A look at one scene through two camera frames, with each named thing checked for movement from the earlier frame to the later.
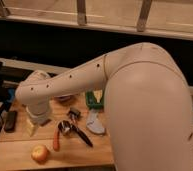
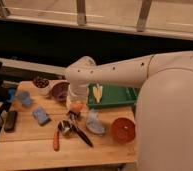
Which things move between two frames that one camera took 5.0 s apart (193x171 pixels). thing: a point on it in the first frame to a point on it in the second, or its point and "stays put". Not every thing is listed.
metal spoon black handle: [65, 127] stays put
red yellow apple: [40, 154] to [77, 107]
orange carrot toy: [56, 139] stays put
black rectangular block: [10, 124] stays put
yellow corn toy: [98, 95] stays put
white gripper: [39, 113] to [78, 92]
